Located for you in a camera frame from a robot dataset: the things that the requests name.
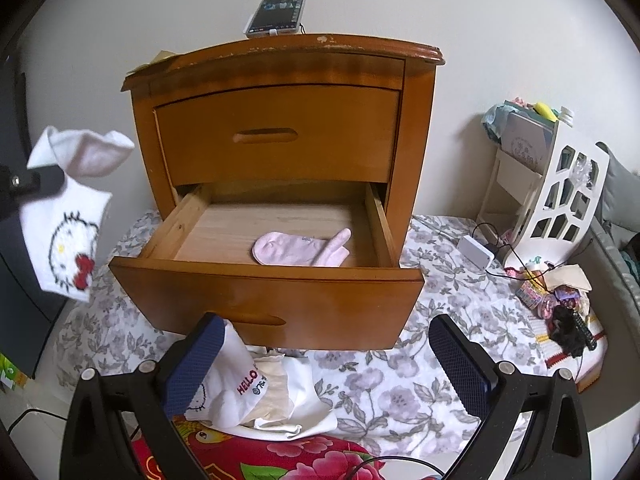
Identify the black cable on blanket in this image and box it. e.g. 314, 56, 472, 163
345, 455, 446, 480

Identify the green packet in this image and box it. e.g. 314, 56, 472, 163
0, 355, 31, 391

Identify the white garment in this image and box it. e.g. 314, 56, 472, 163
240, 355, 341, 441

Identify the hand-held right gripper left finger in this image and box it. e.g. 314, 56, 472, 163
60, 312, 226, 480

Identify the black adapter cable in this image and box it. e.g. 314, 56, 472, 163
472, 222, 556, 281

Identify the white organizer rack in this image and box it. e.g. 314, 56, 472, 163
487, 110, 611, 268

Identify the grey padded cushion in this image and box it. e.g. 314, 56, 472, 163
575, 142, 640, 431

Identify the wooden nightstand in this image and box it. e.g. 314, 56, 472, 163
122, 34, 447, 271

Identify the black panel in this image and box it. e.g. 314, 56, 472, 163
0, 72, 68, 378

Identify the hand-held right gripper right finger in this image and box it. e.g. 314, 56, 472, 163
429, 314, 592, 480

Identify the white power adapter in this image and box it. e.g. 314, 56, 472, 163
457, 235, 497, 272

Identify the thin black cable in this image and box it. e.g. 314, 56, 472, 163
5, 407, 66, 441

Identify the floral bed sheet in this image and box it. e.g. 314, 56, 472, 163
52, 207, 561, 461

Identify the colourful toy box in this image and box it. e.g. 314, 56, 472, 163
515, 280, 548, 308

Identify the tan paper sheet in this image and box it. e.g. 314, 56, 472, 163
125, 50, 178, 76

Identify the beige cloth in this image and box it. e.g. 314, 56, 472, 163
542, 265, 591, 293

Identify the grey printed box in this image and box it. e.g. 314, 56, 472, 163
501, 110, 558, 171

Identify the pink sock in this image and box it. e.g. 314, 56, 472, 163
252, 227, 352, 267

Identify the red floral blanket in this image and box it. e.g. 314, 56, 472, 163
120, 420, 381, 480

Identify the plain wooden drawer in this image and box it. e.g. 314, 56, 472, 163
154, 85, 402, 187

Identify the white cat-print sock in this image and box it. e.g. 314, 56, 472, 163
20, 126, 136, 303
182, 320, 271, 428

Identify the blue plastic bag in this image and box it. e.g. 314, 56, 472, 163
482, 104, 511, 143

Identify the wooden drawer with clothes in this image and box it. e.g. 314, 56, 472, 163
109, 180, 426, 351

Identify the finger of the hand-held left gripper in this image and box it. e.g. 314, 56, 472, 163
0, 166, 65, 211

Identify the smartphone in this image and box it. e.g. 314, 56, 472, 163
244, 0, 307, 38

